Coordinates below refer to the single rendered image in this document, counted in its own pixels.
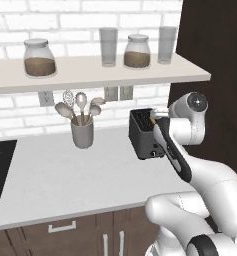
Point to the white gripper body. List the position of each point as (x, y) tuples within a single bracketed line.
[(158, 114)]

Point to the toasted bread slice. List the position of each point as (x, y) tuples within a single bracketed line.
[(153, 122)]

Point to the black hob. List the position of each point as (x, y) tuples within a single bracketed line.
[(0, 173)]

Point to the grey utensil pot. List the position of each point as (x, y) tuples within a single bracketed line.
[(82, 135)]

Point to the black toaster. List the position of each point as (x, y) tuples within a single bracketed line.
[(141, 140)]

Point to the clear drinking glass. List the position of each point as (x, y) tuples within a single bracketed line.
[(108, 46), (166, 45)]

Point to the white wall socket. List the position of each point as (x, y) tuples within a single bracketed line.
[(46, 98)]

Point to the grey wall switch plate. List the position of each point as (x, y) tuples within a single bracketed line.
[(111, 94), (126, 93)]

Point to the metal whisk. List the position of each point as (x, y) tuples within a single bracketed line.
[(69, 98)]

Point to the brown drawer front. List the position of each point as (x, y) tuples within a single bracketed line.
[(33, 233)]

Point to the white wall shelf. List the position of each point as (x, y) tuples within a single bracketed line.
[(90, 71)]

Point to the brown cupboard door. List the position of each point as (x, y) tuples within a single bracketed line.
[(3, 243), (136, 230), (105, 223)]

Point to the glass jar with brown filling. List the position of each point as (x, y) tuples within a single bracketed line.
[(137, 52), (39, 58)]

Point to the dark brown tall cabinet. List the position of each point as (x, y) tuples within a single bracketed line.
[(216, 50)]

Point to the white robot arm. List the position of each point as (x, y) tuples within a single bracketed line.
[(220, 186)]

